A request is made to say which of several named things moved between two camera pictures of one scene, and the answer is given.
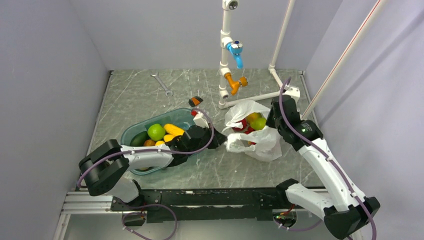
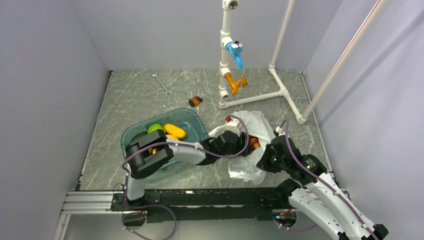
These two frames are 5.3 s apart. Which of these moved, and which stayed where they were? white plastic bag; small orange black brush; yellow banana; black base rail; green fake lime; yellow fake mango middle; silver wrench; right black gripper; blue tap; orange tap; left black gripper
Moved: white plastic bag; right black gripper; left black gripper
Stayed: yellow banana; silver wrench; yellow fake mango middle; black base rail; blue tap; green fake lime; small orange black brush; orange tap
